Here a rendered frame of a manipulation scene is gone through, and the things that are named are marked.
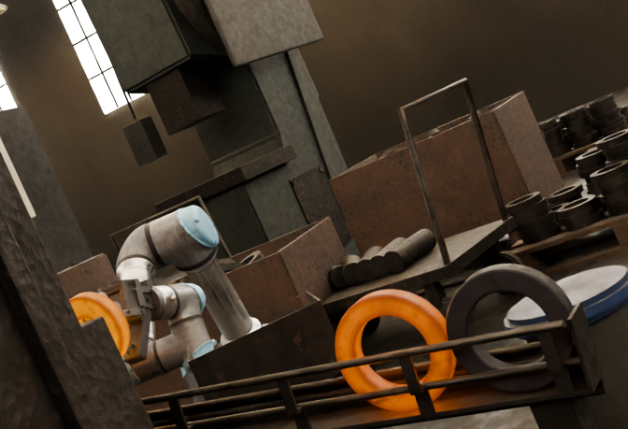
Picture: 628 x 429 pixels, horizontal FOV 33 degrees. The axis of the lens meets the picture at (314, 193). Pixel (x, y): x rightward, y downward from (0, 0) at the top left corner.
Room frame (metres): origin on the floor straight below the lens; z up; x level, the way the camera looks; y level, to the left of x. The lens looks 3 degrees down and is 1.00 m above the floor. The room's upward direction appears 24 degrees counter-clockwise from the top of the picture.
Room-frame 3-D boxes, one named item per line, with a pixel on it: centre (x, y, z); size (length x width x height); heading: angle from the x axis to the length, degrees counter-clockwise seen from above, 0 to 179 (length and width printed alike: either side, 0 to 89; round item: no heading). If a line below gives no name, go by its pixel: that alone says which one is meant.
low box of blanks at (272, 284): (4.92, 0.53, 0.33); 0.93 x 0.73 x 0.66; 69
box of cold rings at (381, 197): (6.12, -0.73, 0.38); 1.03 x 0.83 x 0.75; 65
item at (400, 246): (4.72, -0.16, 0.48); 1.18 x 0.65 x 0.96; 52
